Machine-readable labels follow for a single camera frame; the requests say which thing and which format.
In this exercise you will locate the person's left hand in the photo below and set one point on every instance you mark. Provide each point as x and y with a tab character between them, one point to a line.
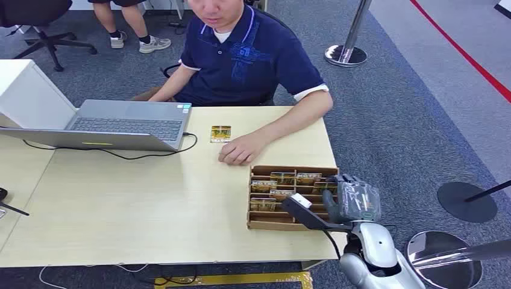
241	151

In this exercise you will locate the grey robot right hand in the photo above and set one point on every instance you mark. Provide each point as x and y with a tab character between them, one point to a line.
355	201

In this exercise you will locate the person's left forearm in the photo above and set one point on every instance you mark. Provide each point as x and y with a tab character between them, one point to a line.
299	115

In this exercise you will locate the person's right forearm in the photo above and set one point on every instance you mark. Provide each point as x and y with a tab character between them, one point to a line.
171	85

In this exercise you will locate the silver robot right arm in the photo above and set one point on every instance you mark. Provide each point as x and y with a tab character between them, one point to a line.
373	255

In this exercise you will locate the hotel key card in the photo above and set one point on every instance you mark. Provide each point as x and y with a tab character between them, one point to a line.
323	186
263	186
308	178
282	178
220	134
281	194
263	204

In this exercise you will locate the wooden card holder box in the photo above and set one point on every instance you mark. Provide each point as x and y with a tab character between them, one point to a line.
279	223

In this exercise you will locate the standing person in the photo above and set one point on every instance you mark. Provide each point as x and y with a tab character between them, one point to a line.
133	24

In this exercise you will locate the grey laptop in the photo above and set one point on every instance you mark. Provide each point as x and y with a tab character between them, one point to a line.
127	127

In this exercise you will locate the yellow floor tape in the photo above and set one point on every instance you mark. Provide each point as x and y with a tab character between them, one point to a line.
239	278

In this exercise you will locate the white box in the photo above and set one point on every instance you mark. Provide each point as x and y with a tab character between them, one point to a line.
28	95

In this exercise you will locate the black office chair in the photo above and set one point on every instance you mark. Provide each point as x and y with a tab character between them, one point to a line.
44	40

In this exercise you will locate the black desk object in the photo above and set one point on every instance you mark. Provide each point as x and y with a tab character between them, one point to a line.
8	207

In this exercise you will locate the chrome stanchion post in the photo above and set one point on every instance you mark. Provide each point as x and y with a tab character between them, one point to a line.
347	48
443	255

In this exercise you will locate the black base stanchion post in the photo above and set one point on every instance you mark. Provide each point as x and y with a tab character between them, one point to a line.
465	201

